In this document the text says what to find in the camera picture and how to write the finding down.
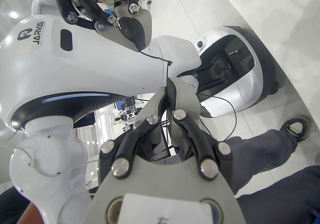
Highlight robot body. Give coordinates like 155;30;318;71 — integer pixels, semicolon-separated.
0;14;280;133

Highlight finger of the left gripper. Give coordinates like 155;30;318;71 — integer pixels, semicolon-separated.
64;0;148;53
113;0;153;46

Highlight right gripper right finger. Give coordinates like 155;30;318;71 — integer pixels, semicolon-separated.
166;77;235;182

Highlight thin white cable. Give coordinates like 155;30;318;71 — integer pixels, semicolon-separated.
2;128;100;178

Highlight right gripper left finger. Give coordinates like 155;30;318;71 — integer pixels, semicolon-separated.
100;86;168;179

